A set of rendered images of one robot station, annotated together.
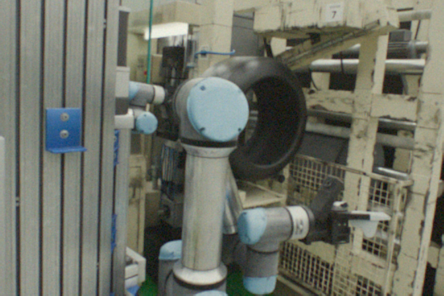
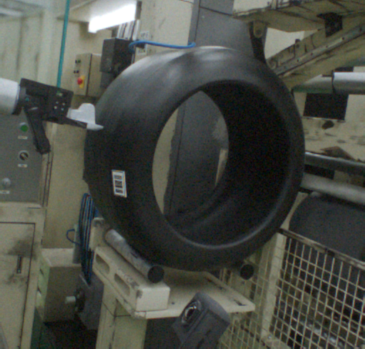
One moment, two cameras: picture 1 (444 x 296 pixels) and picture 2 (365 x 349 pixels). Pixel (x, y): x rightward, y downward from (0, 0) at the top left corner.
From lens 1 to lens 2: 54 cm
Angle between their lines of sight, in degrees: 9
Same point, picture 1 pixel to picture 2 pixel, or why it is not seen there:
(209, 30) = (152, 5)
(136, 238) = (18, 340)
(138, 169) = (29, 228)
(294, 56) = (296, 58)
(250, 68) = (191, 63)
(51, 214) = not seen: outside the picture
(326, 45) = (350, 37)
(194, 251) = not seen: outside the picture
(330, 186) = (188, 325)
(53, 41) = not seen: outside the picture
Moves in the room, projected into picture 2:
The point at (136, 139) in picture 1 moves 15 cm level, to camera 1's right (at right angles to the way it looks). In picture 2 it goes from (33, 178) to (72, 185)
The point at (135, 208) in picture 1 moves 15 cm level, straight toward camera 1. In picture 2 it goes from (20, 290) to (7, 307)
